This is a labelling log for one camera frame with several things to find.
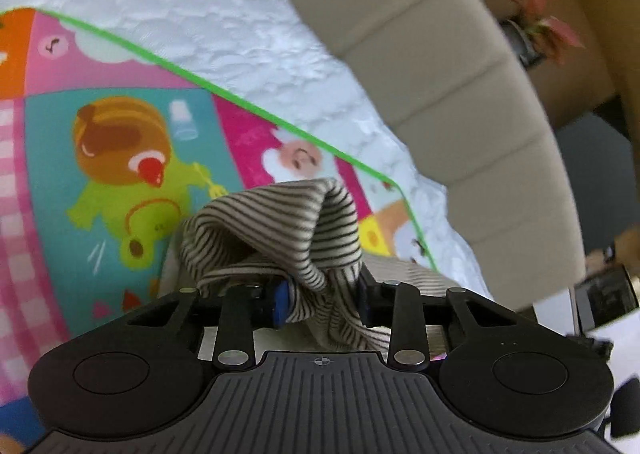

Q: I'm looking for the beige padded headboard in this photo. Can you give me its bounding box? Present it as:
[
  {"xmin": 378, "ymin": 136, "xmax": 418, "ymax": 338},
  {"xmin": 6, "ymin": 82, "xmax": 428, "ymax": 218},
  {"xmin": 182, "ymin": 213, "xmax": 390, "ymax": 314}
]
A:
[{"xmin": 232, "ymin": 0, "xmax": 586, "ymax": 310}]

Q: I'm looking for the grey plant pot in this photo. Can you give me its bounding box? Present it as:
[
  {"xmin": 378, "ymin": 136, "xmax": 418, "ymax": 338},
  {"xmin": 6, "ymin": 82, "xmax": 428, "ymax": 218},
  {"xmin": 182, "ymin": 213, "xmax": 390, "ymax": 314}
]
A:
[{"xmin": 501, "ymin": 18, "xmax": 547, "ymax": 70}]

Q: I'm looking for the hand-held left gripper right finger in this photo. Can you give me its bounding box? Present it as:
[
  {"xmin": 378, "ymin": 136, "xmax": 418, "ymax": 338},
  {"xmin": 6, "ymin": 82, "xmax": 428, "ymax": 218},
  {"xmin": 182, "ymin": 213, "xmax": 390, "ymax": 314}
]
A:
[{"xmin": 356, "ymin": 269, "xmax": 518, "ymax": 371}]

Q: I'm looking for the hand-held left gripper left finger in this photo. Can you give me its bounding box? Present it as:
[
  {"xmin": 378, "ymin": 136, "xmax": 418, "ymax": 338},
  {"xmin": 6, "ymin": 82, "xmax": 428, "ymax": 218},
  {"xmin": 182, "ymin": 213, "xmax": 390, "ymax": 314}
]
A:
[{"xmin": 120, "ymin": 281, "xmax": 292, "ymax": 370}]

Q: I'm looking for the pink flowering plant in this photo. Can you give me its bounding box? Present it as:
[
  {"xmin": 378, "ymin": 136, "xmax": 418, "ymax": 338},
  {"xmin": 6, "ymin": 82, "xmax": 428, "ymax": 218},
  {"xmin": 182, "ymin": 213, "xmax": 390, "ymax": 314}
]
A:
[{"xmin": 505, "ymin": 0, "xmax": 587, "ymax": 68}]

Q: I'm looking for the striped beige shirt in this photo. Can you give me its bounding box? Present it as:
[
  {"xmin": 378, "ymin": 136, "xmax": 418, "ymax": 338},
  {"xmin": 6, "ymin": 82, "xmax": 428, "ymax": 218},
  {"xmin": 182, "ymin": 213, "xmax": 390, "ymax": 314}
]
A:
[{"xmin": 160, "ymin": 177, "xmax": 461, "ymax": 352}]

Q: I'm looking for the colourful patchwork play mat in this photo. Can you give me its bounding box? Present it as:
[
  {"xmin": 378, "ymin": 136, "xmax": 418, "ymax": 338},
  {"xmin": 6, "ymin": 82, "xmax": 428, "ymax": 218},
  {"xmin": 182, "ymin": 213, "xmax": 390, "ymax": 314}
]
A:
[{"xmin": 0, "ymin": 8, "xmax": 438, "ymax": 445}]

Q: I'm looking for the brown wooden cabinet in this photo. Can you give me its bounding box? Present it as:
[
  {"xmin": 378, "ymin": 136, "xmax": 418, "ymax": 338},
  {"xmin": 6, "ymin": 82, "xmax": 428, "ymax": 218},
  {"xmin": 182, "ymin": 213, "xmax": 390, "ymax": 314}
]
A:
[{"xmin": 530, "ymin": 0, "xmax": 640, "ymax": 127}]

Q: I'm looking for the dark grey panel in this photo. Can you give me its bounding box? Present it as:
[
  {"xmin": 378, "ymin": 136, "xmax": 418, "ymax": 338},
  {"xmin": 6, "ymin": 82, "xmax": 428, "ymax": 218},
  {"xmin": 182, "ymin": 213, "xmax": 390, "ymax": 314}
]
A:
[{"xmin": 554, "ymin": 112, "xmax": 633, "ymax": 247}]

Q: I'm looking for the white quilted bed sheet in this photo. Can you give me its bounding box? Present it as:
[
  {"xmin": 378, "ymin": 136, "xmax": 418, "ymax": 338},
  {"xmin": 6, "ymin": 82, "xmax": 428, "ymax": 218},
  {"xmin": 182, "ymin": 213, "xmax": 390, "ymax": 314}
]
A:
[{"xmin": 0, "ymin": 0, "xmax": 496, "ymax": 305}]

